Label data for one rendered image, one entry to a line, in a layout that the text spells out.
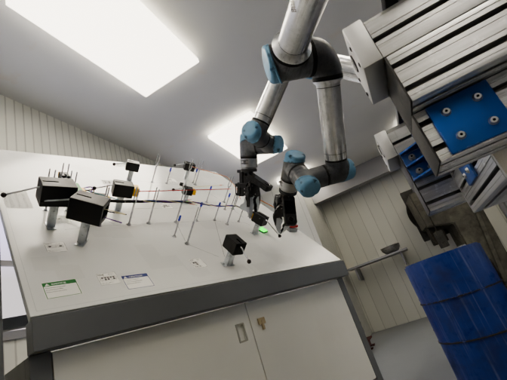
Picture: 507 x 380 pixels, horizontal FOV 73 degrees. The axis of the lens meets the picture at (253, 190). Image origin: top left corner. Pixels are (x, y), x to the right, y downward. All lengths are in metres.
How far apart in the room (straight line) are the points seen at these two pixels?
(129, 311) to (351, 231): 6.60
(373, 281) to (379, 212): 1.35
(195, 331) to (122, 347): 0.20
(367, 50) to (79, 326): 0.78
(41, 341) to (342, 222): 6.82
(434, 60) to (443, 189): 0.50
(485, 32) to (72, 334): 0.91
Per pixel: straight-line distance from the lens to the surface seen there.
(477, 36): 0.62
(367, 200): 7.35
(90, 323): 0.88
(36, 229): 1.16
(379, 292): 7.20
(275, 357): 1.19
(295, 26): 0.94
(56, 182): 1.12
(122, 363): 0.93
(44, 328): 0.85
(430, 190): 1.03
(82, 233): 1.09
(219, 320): 1.08
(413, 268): 2.60
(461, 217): 6.28
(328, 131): 1.16
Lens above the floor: 0.71
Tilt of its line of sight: 21 degrees up
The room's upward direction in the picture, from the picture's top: 19 degrees counter-clockwise
